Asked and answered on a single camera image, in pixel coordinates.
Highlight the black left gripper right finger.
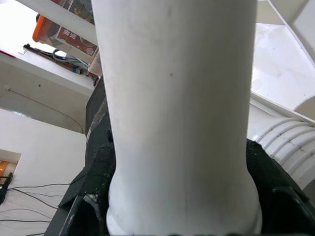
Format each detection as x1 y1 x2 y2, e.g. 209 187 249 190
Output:
246 139 311 236

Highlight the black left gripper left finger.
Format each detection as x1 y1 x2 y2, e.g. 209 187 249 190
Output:
44 130 116 236

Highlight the white plastic children table top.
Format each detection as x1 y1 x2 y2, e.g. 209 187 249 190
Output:
251 0 315 128

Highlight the beige cloth covered bench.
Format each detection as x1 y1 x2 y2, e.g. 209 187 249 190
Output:
87 53 103 78

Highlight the red printed carton box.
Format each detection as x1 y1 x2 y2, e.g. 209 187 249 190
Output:
58 0 99 57

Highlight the black floor cable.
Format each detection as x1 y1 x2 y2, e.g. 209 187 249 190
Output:
0 181 72 223

